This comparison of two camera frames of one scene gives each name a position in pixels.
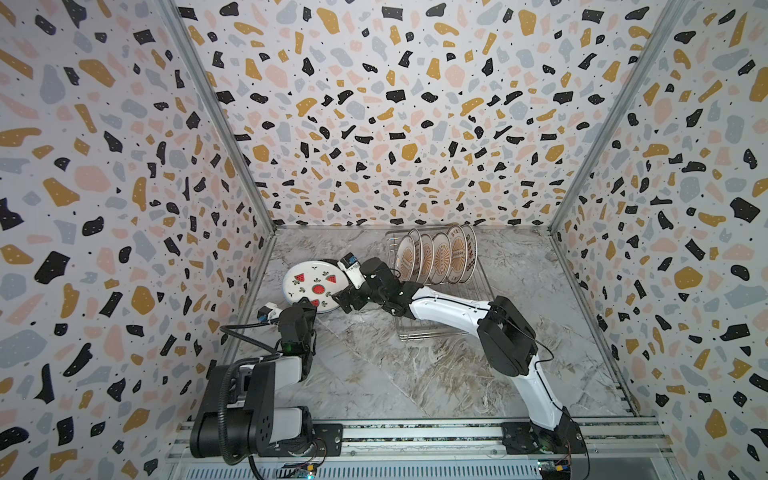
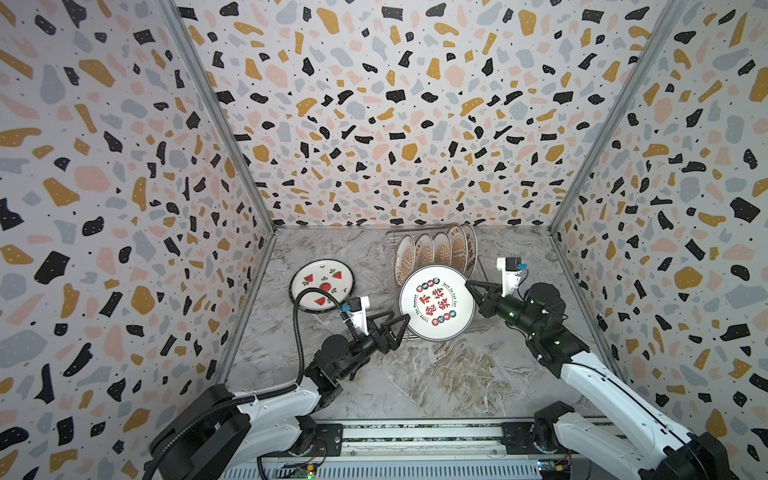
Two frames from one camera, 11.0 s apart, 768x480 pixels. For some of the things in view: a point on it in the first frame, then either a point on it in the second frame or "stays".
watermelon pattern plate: (317, 281) stays
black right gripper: (351, 294) -> (495, 303)
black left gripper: (303, 310) -> (380, 342)
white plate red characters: (440, 258) -> (439, 303)
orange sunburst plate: (405, 258) stays
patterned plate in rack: (459, 253) stays
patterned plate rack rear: (472, 253) stays
